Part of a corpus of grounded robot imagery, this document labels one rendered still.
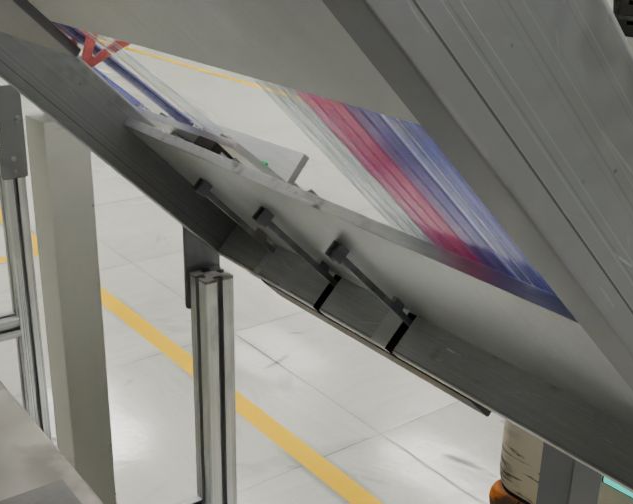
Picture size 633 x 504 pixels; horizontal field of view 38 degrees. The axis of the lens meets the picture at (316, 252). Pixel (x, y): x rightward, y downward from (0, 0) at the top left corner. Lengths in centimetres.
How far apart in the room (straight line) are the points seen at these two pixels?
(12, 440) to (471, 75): 66
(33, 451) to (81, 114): 33
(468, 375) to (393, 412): 130
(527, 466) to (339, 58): 126
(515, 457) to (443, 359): 82
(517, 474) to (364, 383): 67
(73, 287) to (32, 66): 41
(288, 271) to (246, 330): 148
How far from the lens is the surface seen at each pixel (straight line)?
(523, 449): 158
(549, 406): 73
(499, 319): 63
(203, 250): 111
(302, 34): 39
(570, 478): 124
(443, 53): 24
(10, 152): 171
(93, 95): 94
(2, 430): 87
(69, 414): 131
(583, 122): 29
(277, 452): 193
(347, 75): 39
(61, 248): 121
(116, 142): 96
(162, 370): 225
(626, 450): 70
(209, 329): 111
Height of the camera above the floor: 106
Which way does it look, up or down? 21 degrees down
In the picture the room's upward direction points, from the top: 1 degrees clockwise
